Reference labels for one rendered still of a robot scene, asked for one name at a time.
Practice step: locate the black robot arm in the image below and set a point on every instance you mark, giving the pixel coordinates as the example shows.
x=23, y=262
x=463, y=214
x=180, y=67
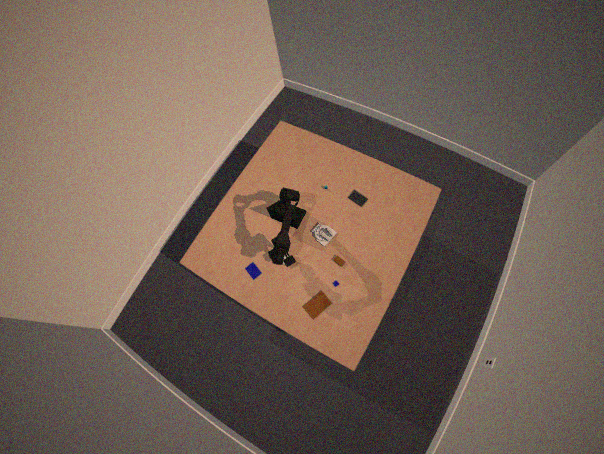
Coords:
x=282, y=241

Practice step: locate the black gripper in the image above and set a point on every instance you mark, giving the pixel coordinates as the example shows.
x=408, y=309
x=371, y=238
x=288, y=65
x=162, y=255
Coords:
x=289, y=259

